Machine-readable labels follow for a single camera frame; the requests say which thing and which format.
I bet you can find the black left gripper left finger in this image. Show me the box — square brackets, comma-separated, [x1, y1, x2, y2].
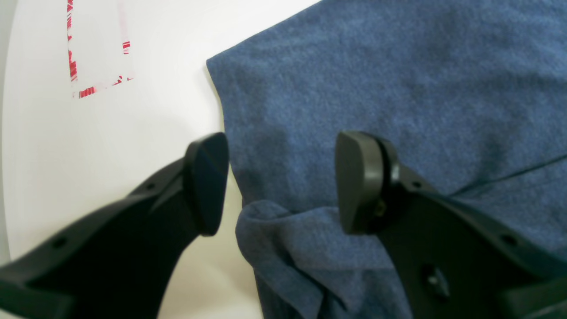
[0, 132, 229, 319]

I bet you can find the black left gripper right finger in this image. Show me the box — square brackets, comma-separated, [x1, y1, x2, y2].
[335, 131, 567, 319]

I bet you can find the dark blue T-shirt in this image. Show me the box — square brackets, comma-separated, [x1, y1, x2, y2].
[207, 0, 567, 319]

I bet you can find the red tape rectangle marking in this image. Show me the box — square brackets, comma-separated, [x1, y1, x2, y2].
[67, 0, 135, 99]

